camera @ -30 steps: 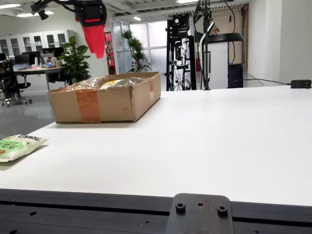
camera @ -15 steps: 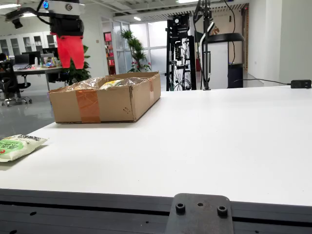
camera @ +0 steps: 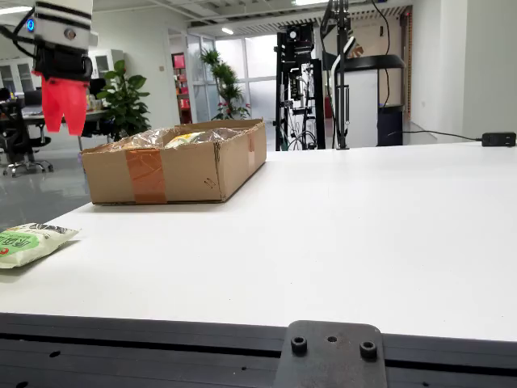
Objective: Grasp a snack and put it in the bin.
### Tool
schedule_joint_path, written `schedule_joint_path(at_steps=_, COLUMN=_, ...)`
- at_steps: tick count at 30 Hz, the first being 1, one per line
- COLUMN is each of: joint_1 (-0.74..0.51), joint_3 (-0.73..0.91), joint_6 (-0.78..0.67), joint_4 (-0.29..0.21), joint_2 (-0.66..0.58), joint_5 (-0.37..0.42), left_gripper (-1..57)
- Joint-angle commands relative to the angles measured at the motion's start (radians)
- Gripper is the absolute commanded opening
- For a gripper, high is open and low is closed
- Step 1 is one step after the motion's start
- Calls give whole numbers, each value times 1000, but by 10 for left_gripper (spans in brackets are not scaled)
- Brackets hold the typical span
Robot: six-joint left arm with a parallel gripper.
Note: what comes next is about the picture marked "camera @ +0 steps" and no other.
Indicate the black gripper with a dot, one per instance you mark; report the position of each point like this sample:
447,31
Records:
60,62

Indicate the green sunflower seed snack pack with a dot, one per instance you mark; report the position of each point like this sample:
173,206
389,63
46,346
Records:
24,246

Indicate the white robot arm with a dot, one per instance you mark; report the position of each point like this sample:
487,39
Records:
60,28

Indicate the clear plastic snack bag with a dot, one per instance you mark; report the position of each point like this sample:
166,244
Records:
145,137

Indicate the yellow snack pack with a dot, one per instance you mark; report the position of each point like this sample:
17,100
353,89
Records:
182,140

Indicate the black waste bin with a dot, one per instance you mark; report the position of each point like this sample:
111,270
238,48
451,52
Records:
390,125

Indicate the grey office desk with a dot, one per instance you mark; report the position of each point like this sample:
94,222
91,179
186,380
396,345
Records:
93,115

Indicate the black computer monitor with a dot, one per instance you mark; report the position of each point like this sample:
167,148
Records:
33,98

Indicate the black office chair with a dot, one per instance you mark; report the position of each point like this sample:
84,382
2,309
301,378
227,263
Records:
16,137

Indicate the broad-leaf potted plant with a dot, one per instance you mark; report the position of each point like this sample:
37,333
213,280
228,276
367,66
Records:
123,101

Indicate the red display shelf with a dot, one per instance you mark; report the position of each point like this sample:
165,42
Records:
182,85

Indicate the brown cardboard box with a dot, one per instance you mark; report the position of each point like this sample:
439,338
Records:
190,174

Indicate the tall slim potted plant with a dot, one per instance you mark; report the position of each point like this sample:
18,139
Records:
226,85

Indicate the black equipment rack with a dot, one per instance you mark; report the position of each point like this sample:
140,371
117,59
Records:
299,81

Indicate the black hex screw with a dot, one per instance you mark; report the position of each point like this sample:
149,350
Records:
299,346
368,351

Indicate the black mounting plate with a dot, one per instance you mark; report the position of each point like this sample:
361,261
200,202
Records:
331,365

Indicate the black power adapter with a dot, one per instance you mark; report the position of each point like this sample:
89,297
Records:
498,139

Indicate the white glass-door wall cabinets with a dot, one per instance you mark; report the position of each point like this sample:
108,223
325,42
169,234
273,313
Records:
16,72

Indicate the black aluminium rail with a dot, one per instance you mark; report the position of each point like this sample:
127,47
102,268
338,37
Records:
121,351

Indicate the black camera stand pole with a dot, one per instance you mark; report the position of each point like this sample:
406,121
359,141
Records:
342,81

